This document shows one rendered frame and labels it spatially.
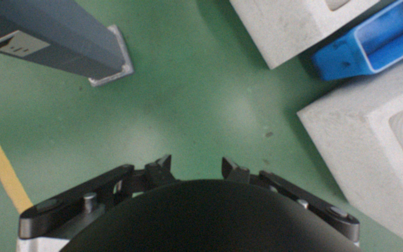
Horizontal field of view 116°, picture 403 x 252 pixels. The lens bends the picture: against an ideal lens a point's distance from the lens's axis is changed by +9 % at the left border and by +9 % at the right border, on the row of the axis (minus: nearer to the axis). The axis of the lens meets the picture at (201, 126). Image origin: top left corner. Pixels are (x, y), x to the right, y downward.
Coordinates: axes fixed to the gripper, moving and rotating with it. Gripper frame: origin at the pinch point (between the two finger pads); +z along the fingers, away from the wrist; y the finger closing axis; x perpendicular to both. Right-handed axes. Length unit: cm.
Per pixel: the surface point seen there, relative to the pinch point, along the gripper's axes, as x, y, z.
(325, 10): 25.1, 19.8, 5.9
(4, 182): -21, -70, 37
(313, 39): 21.8, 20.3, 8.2
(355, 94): 14.4, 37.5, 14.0
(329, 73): 21.8, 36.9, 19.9
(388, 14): 40, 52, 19
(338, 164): -4.3, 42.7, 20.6
